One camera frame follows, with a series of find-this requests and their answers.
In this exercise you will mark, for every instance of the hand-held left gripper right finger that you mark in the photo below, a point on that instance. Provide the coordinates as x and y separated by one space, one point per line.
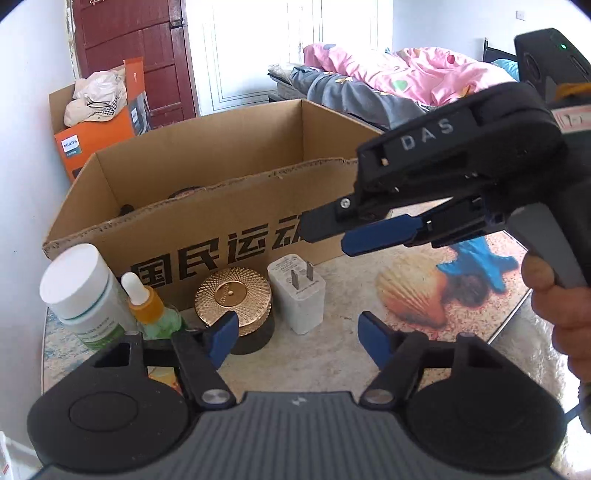
374 339

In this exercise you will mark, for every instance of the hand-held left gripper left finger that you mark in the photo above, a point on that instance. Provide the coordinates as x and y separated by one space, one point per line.
224 337

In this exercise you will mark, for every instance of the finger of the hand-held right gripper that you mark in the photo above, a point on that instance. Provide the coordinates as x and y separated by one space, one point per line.
378 235
323 224

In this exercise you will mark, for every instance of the black jar with gold lid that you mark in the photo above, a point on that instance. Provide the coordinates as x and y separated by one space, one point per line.
233 290

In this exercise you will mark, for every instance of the white charger plug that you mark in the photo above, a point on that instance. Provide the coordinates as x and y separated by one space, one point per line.
300 300

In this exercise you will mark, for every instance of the green dropper bottle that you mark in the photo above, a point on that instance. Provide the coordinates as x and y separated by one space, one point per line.
147 304

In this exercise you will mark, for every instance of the brown cardboard box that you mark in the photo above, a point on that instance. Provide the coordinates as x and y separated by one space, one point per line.
207 221

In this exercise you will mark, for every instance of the white pill bottle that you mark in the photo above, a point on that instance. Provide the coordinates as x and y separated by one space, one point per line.
78 286

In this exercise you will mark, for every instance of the person's right hand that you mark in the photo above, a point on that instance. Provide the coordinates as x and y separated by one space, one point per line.
568 323

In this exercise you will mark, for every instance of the blue pillow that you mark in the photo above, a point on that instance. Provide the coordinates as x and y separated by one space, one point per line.
508 69

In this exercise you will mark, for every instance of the black bed headboard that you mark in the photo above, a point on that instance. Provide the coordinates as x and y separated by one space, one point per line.
496 46

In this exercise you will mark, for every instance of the pink blanket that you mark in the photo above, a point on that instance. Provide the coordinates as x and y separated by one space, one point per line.
415 74

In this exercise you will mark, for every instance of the patterned bed mattress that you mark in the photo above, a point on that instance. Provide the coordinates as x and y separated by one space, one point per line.
281 81

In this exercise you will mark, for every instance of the white panel door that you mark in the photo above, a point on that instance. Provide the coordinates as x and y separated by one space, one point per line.
258 46

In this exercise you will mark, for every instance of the orange printed carton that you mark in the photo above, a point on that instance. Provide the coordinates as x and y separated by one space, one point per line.
106 134

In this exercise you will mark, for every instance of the beige cloth hat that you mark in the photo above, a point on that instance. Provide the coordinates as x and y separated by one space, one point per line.
92 101

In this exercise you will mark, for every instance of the red wooden door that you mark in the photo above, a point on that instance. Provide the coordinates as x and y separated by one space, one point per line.
138 37

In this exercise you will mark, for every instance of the white wall socket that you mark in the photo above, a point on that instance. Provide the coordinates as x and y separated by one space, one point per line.
521 15

